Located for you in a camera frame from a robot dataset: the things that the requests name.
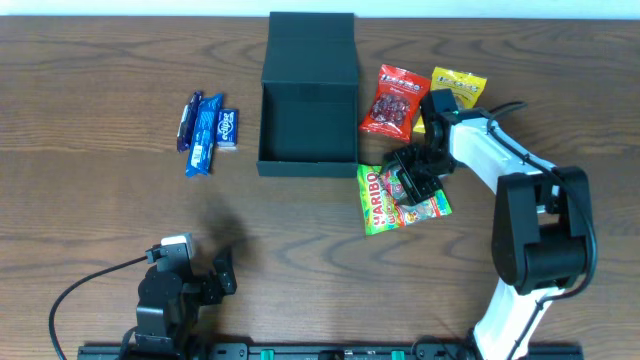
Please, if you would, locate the blue Oreo cookie pack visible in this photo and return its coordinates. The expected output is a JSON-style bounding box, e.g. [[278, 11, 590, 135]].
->
[[185, 93, 224, 177]]

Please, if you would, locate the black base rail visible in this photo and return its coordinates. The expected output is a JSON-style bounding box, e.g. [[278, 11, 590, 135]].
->
[[76, 342, 585, 360]]

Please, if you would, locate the dark green open box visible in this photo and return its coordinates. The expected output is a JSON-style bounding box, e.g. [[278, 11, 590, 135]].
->
[[256, 12, 359, 178]]

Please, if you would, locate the yellow Hacks candy bag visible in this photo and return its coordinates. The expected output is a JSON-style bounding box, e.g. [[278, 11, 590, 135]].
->
[[412, 67, 487, 134]]

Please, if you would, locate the blue Eclipse mint box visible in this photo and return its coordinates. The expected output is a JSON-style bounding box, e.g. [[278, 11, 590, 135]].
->
[[215, 109, 239, 149]]

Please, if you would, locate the red Hacks candy bag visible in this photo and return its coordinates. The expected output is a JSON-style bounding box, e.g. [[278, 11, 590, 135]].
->
[[359, 64, 431, 143]]

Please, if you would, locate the green Haribo gummy bag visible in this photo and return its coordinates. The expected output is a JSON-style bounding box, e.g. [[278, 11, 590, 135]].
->
[[357, 165, 452, 236]]

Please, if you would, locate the dark purple snack bar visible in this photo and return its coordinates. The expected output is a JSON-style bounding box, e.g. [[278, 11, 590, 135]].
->
[[176, 91, 203, 152]]

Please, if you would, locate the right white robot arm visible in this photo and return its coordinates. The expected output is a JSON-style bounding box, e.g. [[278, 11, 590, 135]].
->
[[383, 102, 597, 359]]

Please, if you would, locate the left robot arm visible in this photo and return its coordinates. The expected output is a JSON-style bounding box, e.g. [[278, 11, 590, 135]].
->
[[133, 245, 237, 359]]

